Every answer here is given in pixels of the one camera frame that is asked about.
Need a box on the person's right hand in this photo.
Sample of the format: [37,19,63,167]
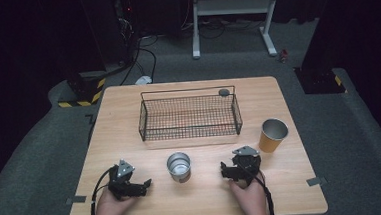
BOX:
[228,170,270,215]

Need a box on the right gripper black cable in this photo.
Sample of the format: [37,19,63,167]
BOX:
[241,164,277,215]

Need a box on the white power adapter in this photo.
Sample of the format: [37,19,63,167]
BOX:
[133,75,154,86]

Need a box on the orange paper cup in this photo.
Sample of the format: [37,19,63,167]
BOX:
[256,117,291,154]

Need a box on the silver metal cup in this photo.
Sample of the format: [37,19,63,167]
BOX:
[165,150,193,185]

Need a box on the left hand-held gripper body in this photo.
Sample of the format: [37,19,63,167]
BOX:
[106,156,149,203]

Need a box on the person's left hand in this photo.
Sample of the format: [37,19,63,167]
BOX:
[94,185,140,215]

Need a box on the white metal stand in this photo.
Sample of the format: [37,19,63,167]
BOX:
[188,0,286,62]

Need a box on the black floor cable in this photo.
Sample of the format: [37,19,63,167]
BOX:
[116,33,163,87]

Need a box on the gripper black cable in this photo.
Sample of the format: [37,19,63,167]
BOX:
[87,166,120,215]
[241,164,277,215]

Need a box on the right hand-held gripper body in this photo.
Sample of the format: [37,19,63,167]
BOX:
[228,144,264,188]

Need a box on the bundle of floor cables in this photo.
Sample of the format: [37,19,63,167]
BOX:
[179,12,265,42]

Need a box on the yellow black striped base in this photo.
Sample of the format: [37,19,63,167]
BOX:
[294,63,348,97]
[55,71,108,110]

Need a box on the black wire basket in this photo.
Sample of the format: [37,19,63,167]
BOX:
[135,84,244,143]

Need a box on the dark computer tower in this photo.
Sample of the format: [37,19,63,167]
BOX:
[111,0,143,68]

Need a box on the grey tape piece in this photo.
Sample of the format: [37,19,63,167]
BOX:
[305,175,329,188]
[65,194,88,205]

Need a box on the small red floor object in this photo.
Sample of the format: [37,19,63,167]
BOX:
[278,47,290,64]

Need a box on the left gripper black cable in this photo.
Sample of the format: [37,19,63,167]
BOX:
[87,166,120,215]

